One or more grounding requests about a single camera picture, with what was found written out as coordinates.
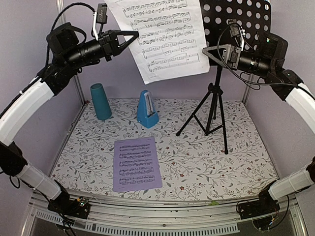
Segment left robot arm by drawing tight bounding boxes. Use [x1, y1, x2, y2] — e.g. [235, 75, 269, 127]
[0, 23, 139, 219]

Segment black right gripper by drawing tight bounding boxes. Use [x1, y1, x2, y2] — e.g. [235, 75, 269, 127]
[203, 42, 275, 78]

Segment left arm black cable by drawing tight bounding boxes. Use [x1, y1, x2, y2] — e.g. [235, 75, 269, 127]
[44, 2, 96, 67]

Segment sheet music booklet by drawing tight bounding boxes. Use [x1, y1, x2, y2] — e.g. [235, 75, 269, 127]
[106, 0, 210, 84]

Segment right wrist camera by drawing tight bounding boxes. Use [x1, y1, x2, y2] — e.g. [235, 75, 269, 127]
[227, 19, 246, 51]

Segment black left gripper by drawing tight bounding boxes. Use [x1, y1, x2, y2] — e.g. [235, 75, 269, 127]
[64, 29, 139, 69]

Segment aluminium front rail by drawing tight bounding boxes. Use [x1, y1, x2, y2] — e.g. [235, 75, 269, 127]
[22, 190, 308, 236]

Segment floral table mat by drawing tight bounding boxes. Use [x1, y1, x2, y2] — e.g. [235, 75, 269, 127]
[51, 99, 277, 201]

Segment aluminium frame post right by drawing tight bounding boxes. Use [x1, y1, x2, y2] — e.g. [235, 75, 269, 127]
[242, 74, 254, 105]

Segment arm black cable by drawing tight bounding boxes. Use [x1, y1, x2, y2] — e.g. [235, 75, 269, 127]
[44, 2, 96, 67]
[216, 22, 296, 90]

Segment black music stand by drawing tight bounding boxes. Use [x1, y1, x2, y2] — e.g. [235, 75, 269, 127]
[176, 0, 274, 155]

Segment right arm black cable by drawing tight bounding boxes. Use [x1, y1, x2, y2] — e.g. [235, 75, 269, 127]
[216, 22, 296, 90]

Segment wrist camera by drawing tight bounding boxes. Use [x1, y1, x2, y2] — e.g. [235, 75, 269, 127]
[227, 19, 246, 51]
[92, 3, 107, 41]

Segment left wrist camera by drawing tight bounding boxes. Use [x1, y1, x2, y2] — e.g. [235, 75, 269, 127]
[92, 3, 107, 41]

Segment purple sheet music page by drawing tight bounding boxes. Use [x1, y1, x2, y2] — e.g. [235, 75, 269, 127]
[113, 136, 162, 192]

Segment teal ceramic vase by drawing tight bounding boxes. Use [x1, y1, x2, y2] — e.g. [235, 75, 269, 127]
[90, 83, 112, 120]

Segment blue metronome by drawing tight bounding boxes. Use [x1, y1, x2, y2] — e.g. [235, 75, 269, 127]
[136, 90, 159, 128]

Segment green tape piece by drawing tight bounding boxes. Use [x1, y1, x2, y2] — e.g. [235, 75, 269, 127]
[208, 201, 219, 206]

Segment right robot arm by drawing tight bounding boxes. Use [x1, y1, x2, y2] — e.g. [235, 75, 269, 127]
[202, 32, 315, 219]

